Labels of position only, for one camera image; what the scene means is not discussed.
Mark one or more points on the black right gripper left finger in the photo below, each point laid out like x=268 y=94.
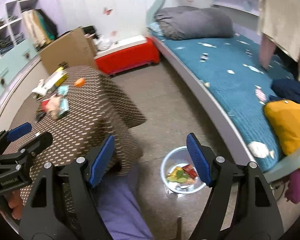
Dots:
x=61 y=204

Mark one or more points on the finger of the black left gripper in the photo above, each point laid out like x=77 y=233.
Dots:
x=18 y=132
x=37 y=145

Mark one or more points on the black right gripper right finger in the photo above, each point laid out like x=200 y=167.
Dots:
x=256 y=214

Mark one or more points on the dark wrapper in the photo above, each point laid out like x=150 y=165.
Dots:
x=40 y=115

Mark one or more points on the red snack packet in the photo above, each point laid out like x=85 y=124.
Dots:
x=43 y=105

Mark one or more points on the teal wrapper packet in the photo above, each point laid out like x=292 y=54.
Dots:
x=58 y=105

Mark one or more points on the white trash bin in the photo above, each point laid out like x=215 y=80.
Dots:
x=178 y=173

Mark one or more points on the left hand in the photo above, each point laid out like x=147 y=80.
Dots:
x=15 y=202

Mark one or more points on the brown dotted tablecloth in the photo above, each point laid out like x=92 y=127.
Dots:
x=97 y=109

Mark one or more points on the white yellow carton box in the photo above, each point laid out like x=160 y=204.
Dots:
x=51 y=83

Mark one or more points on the magenta cloth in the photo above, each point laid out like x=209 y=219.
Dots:
x=293 y=192

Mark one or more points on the mint drawer cabinet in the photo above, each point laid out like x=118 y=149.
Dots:
x=14 y=61

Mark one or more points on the orange round lid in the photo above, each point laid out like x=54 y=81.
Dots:
x=80 y=82

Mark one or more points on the brown cardboard box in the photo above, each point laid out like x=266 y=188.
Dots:
x=71 y=48

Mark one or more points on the yellow cushion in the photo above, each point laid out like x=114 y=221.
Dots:
x=284 y=117

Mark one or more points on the white shelf unit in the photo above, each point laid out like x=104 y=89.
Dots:
x=13 y=32

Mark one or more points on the hanging clothes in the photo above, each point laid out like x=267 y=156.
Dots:
x=39 y=30

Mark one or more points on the white plastic bag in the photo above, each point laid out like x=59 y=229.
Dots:
x=102 y=43

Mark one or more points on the navy cushion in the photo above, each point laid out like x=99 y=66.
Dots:
x=285 y=89

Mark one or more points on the red bench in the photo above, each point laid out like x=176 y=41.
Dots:
x=128 y=58

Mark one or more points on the blue patterned mattress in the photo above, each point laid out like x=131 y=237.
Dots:
x=228 y=72

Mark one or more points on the grey folded duvet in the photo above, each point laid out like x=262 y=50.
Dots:
x=184 y=23

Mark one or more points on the beige hanging garment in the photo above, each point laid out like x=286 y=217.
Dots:
x=279 y=26

